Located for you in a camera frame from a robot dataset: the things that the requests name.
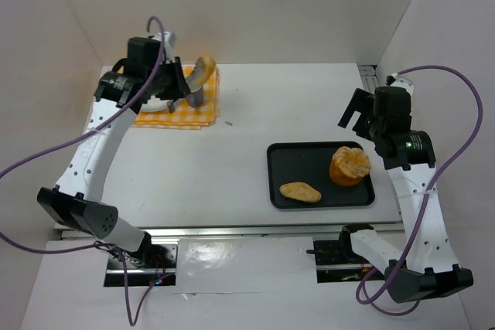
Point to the purple mug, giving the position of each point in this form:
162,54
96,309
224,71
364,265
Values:
196,99

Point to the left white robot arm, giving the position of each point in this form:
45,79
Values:
150,69

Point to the aluminium front rail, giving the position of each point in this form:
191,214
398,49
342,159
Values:
240,231

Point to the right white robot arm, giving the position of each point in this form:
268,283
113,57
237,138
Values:
427,267

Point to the metal tongs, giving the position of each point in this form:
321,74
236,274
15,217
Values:
194,84

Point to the white plate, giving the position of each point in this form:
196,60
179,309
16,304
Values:
155,104

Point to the triangular bread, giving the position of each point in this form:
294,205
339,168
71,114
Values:
208,66

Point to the aluminium corner rail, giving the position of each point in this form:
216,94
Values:
368,75

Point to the oval flat bread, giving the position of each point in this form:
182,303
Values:
300,191

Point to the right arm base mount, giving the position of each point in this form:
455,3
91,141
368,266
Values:
334,259

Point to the black tray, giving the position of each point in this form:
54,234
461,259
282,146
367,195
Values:
309,162

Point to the yellow checkered cloth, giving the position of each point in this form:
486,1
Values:
185,116

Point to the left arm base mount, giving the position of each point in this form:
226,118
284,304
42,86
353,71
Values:
159,270

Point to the tall sugared pastry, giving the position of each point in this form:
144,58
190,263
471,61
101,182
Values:
349,166

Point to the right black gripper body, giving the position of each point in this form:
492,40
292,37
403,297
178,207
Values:
358,110

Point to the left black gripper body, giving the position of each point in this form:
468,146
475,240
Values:
178,83

